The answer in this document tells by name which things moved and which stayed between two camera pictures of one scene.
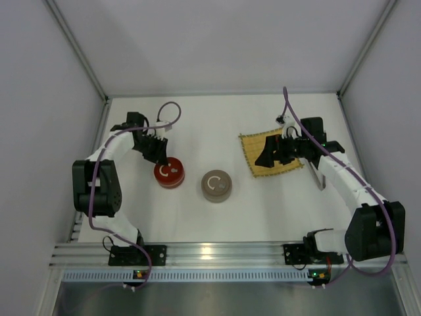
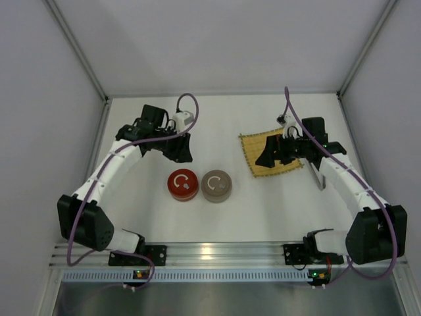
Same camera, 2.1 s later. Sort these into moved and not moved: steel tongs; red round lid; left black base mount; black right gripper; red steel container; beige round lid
Moved: red round lid; red steel container
Not moved: beige round lid; left black base mount; steel tongs; black right gripper
